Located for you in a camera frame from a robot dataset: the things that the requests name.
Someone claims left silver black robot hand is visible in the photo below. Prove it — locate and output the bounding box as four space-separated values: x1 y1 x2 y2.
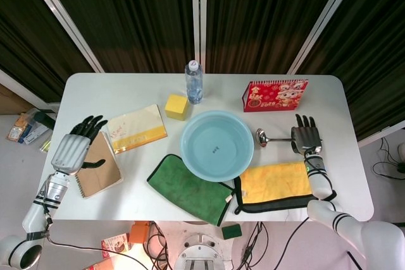
50 114 109 176

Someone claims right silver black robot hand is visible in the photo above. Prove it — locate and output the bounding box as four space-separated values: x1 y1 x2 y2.
290 114 324 156

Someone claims steel ladle with black handle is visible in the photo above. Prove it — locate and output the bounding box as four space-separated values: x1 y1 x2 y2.
255 127 294 149

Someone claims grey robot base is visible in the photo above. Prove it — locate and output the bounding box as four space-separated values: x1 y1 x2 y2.
172 231 235 270

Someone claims light blue plastic basin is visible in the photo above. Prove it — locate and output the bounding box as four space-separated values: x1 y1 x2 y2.
180 110 255 183

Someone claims clear plastic water bottle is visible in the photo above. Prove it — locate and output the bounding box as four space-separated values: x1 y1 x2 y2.
185 59 203 105

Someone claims brown spiral notebook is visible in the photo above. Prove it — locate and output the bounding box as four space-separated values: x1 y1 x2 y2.
75 130 123 200

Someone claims blue white small box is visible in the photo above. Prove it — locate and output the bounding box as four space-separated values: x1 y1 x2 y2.
18 123 49 145

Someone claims black device on floor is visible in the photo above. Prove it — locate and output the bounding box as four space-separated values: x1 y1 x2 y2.
33 109 57 132

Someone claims red 2026 desk calendar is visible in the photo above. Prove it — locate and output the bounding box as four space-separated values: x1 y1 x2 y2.
242 78 309 113

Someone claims yellow microfibre cloth black trim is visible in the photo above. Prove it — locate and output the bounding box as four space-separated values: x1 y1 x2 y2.
233 161 319 216

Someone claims orange card packet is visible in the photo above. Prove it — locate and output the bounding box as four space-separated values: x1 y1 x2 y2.
6 112 26 142

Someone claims cream yellow Lexicon book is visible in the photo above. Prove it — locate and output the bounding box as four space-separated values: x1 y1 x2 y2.
106 103 168 155

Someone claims red snack packet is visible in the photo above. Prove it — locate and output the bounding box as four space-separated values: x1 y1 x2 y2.
101 233 132 255

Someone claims orange box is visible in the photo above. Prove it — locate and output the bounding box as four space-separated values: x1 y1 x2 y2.
129 221 150 244

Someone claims yellow cube block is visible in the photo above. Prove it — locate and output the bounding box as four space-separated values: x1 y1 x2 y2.
165 93 190 121

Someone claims green sponge block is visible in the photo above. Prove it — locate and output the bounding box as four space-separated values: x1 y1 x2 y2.
221 224 243 241

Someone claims green microfibre cloth black trim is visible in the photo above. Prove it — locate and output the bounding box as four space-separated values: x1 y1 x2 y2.
147 153 234 227

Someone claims black cable bundle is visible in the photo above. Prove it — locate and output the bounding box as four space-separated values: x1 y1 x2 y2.
372 137 405 186

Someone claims white partition post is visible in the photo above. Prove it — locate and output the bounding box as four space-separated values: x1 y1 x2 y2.
20 0 105 73
190 0 207 74
288 0 360 75

